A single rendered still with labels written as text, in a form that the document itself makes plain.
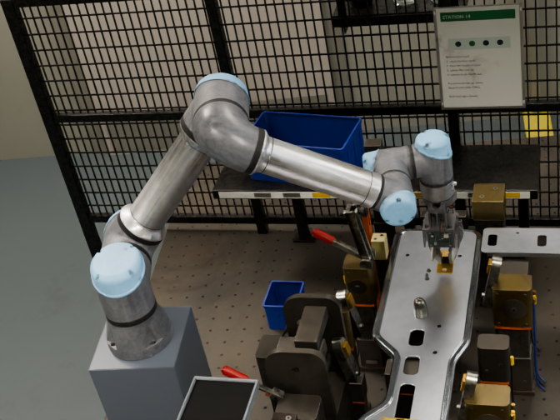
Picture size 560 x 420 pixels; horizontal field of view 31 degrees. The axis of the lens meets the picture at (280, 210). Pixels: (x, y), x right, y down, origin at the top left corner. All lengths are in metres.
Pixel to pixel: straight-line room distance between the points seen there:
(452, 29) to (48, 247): 2.55
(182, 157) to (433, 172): 0.54
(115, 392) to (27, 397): 1.67
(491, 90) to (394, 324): 0.76
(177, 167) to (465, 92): 0.95
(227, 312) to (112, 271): 0.83
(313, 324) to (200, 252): 1.14
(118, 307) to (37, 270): 2.40
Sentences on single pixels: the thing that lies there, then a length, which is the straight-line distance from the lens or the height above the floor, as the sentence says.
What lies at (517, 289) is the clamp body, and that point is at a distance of 2.35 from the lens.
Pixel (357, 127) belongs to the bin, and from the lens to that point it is 2.76.
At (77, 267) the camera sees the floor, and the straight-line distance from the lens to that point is 4.50.
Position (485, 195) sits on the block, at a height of 1.06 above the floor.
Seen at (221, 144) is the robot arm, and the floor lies 1.59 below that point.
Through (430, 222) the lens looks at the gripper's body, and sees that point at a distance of 2.26.
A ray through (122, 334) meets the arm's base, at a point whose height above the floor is 1.17.
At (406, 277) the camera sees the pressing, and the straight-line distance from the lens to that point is 2.47.
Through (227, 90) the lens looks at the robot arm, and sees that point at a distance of 2.06.
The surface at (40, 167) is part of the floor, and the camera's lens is 5.31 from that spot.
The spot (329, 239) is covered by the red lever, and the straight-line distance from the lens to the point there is 2.42.
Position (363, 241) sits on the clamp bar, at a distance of 2.39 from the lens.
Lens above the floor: 2.60
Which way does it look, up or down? 35 degrees down
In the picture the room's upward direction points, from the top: 12 degrees counter-clockwise
